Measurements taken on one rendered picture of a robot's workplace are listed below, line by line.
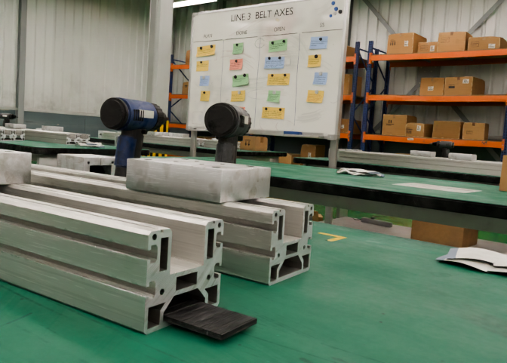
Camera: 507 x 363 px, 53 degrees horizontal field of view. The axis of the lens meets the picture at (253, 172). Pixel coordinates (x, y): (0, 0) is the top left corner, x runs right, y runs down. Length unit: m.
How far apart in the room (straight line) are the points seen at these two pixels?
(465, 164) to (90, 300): 3.48
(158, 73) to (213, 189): 8.55
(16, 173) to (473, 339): 0.55
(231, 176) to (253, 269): 0.11
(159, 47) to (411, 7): 5.68
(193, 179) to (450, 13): 11.19
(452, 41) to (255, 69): 6.85
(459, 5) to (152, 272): 11.42
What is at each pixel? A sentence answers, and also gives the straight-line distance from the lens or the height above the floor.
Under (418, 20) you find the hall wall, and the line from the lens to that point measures 11.93.
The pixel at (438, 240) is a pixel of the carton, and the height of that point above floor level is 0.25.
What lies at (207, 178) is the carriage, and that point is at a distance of 0.61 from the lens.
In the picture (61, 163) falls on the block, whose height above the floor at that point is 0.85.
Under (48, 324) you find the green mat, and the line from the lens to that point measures 0.47.
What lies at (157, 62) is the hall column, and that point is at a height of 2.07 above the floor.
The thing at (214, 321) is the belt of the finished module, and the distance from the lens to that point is 0.45.
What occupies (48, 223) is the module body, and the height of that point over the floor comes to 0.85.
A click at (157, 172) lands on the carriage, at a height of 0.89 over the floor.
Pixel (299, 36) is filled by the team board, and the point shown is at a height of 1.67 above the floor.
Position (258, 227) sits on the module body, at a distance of 0.59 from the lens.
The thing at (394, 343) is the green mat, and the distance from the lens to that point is 0.47.
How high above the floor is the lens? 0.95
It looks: 4 degrees down
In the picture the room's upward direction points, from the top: 4 degrees clockwise
